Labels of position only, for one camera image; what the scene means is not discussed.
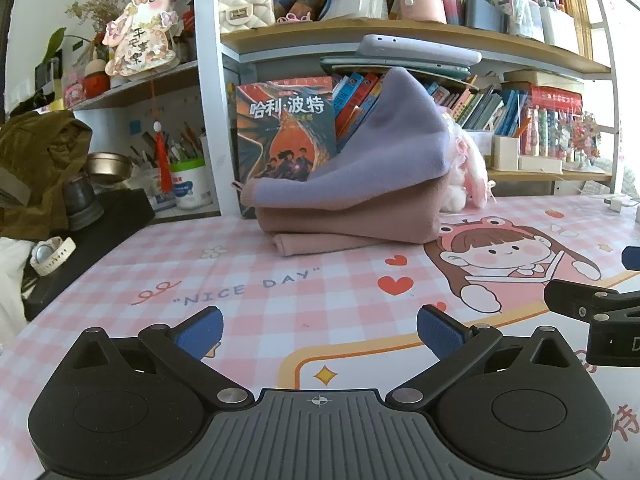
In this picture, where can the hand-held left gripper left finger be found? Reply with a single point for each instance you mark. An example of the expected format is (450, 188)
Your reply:
(200, 334)

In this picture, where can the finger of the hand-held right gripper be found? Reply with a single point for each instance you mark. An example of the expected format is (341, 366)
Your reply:
(632, 257)
(575, 297)

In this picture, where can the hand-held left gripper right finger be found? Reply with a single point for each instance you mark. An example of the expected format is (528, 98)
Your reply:
(440, 334)

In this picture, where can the purple and pink sweater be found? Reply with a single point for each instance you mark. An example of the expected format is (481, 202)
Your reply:
(350, 160)

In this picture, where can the white charger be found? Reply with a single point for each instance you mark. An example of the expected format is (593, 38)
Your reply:
(620, 204)

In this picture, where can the black case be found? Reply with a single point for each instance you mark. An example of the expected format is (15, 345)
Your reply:
(115, 220)

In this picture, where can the white jar with green lid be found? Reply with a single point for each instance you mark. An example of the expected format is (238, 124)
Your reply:
(192, 185)

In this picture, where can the white pen holder box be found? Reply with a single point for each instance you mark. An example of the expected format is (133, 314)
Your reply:
(505, 152)

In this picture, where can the white pink plush bunny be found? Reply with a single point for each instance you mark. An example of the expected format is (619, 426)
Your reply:
(467, 175)

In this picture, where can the white wristwatch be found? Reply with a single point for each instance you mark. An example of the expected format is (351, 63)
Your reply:
(50, 255)

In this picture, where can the red tassel charm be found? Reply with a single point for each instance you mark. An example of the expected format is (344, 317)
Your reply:
(164, 165)

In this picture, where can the dark round stand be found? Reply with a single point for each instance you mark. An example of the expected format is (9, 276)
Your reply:
(82, 205)

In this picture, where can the red printed box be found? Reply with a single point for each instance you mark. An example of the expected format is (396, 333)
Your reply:
(555, 100)

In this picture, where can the bunch of pens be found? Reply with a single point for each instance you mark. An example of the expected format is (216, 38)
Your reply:
(180, 147)

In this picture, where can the metal bowl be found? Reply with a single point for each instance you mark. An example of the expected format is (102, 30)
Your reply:
(107, 167)

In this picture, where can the white cloth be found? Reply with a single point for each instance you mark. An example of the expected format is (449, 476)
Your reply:
(10, 280)

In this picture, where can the row of colourful books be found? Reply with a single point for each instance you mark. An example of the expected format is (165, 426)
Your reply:
(480, 110)

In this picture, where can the dragon cover book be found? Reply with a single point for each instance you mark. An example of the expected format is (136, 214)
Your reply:
(280, 130)

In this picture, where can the white wooden bookshelf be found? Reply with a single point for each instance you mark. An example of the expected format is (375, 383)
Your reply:
(210, 110)

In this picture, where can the olive green cloth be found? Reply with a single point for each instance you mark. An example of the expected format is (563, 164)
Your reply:
(35, 160)

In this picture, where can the white storage box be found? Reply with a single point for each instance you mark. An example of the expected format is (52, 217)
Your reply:
(557, 25)

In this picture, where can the white tablet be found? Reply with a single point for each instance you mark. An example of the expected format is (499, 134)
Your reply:
(415, 50)

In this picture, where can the grey storage box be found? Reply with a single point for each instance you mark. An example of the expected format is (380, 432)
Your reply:
(482, 12)

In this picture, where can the paper doll ornament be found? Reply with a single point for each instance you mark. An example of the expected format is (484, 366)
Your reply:
(140, 40)

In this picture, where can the green plant leaf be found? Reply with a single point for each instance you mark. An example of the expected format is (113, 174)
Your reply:
(55, 42)

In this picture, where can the white quilted handbag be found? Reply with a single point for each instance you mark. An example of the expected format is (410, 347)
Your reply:
(245, 10)

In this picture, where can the pink hair scrunchie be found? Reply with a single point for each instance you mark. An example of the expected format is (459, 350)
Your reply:
(295, 18)

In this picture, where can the dried flowers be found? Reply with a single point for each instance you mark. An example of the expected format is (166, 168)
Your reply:
(100, 5)

